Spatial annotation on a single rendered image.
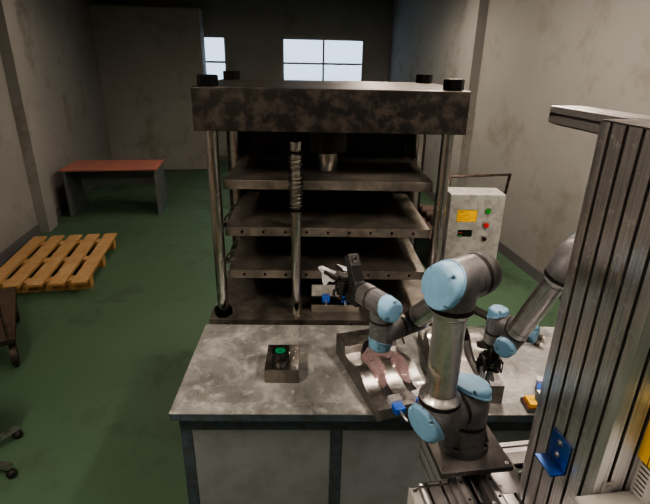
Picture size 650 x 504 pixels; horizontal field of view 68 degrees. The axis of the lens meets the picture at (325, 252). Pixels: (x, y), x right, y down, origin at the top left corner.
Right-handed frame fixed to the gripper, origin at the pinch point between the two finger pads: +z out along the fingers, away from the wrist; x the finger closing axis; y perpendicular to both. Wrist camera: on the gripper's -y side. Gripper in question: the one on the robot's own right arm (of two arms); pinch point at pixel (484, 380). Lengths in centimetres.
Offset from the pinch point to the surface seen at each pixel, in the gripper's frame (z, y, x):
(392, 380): 3.5, -4.1, -37.5
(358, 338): -1, -30, -50
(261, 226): -39, -81, -100
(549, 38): -144, -347, 156
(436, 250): -29, -72, -6
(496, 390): 3.6, 2.2, 5.0
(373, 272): -13, -79, -38
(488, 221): -42, -85, 24
